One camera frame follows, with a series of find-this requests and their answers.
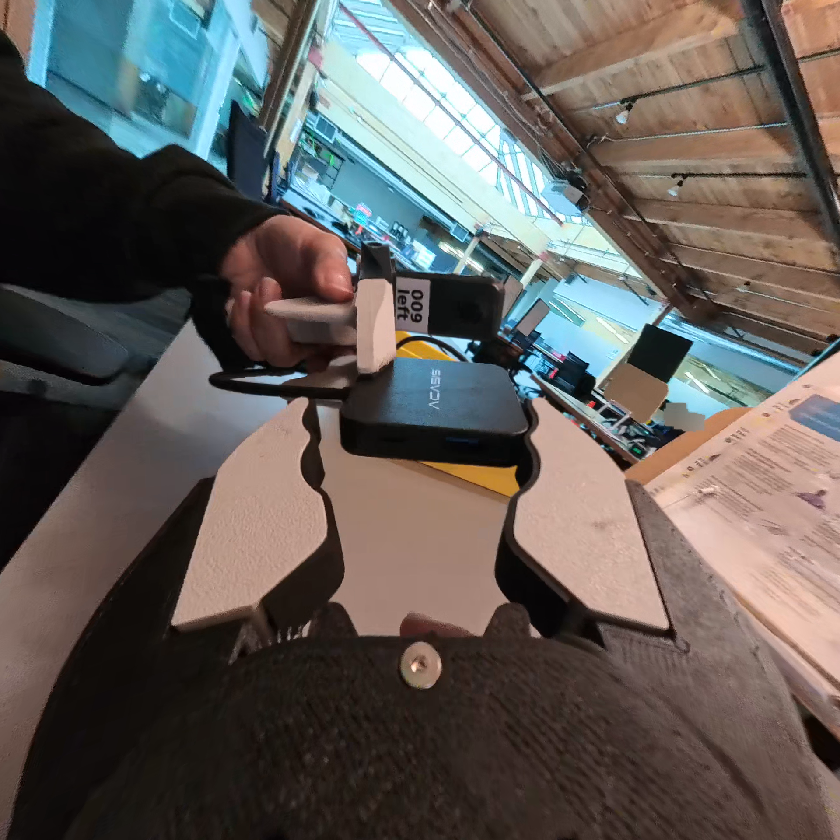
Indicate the ceiling projector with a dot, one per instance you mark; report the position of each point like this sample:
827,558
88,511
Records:
564,195

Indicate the black usb hub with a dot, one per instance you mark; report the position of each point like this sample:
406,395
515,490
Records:
433,407

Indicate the dark office chair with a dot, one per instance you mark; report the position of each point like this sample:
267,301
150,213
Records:
65,341

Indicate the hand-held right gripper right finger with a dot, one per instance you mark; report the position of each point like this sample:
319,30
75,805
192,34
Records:
584,544

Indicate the black flat panel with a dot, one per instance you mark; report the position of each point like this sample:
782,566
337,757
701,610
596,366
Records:
659,354

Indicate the brown cardboard sheet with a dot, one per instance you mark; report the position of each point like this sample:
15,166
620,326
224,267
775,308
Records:
636,394

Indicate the yellow plastic bin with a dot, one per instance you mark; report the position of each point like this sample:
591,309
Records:
485,479

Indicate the wooden document stand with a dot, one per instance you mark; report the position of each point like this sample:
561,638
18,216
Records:
676,446

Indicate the person's right hand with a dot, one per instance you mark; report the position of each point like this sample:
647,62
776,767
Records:
434,625

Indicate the person's left forearm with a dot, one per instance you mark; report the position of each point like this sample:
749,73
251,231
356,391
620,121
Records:
98,216

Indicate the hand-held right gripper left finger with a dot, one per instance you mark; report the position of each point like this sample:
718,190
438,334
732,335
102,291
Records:
256,538

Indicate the person's left hand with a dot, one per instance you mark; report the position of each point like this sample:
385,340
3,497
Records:
289,262

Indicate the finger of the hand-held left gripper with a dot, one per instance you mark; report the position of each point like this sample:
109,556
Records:
375,328
331,377

